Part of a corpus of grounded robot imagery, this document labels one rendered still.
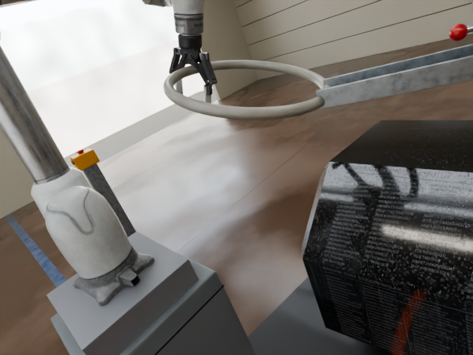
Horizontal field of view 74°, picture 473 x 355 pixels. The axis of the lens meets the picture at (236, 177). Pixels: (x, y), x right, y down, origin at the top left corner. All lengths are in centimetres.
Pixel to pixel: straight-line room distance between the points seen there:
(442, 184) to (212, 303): 71
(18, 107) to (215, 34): 819
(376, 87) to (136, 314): 80
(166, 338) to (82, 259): 29
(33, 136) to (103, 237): 35
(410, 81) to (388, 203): 37
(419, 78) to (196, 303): 79
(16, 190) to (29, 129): 583
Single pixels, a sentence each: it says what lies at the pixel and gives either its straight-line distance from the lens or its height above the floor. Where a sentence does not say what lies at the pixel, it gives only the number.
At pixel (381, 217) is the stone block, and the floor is 76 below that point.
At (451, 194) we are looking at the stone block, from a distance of 99.
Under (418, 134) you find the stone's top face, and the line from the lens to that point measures 124.
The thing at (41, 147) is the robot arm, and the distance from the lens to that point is 104.
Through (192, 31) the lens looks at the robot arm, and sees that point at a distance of 105.
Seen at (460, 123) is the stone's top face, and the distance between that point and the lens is 128.
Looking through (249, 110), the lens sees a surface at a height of 121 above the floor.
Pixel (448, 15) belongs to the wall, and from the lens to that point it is 733.
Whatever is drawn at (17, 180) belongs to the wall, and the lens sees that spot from 682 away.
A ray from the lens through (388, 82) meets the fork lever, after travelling 85.
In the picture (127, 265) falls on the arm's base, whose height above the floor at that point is 93.
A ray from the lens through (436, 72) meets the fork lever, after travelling 85.
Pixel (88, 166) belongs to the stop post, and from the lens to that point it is 198.
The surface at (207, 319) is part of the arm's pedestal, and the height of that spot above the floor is 69.
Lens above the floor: 137
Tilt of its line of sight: 23 degrees down
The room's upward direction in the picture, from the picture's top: 21 degrees counter-clockwise
